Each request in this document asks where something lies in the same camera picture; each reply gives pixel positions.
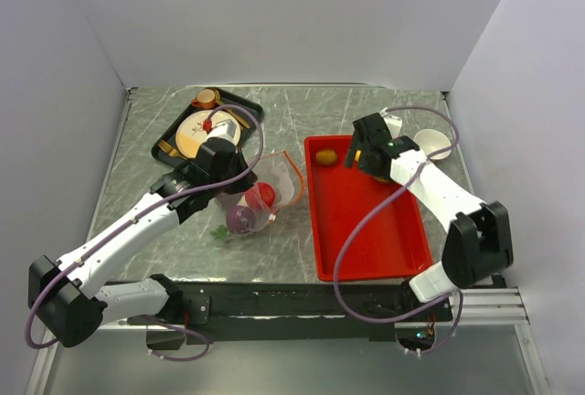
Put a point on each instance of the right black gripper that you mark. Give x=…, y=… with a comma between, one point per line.
x=350, y=158

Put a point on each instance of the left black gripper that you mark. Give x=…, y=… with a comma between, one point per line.
x=243, y=184

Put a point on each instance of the red apple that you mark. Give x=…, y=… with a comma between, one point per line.
x=261, y=196

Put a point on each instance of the purple onion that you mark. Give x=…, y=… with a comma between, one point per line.
x=240, y=220

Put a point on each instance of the clear zip bag orange zipper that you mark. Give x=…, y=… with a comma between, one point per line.
x=277, y=169

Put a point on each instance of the white radish with leaves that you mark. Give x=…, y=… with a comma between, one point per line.
x=221, y=232

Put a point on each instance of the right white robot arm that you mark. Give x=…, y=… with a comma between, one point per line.
x=478, y=235

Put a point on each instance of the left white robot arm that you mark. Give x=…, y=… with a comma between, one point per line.
x=71, y=297

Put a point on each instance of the brown kiwi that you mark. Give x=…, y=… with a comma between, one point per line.
x=326, y=157

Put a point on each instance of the cream and orange plate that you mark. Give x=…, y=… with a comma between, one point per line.
x=190, y=133

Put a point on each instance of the gold spoon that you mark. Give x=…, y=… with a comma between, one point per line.
x=240, y=120

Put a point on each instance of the gold fork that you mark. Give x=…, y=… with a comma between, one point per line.
x=168, y=154

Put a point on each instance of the orange cup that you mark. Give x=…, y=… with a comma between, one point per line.
x=206, y=99

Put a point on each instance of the white bowl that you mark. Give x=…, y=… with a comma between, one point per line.
x=434, y=143

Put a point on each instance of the red plastic bin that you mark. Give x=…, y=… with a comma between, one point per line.
x=392, y=245

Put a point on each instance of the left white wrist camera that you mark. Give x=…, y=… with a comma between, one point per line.
x=227, y=130

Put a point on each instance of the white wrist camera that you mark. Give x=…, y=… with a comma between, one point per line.
x=394, y=124
x=227, y=130

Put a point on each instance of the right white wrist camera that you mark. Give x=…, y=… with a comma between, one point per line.
x=394, y=124

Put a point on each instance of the aluminium frame rail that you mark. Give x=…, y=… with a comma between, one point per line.
x=480, y=308

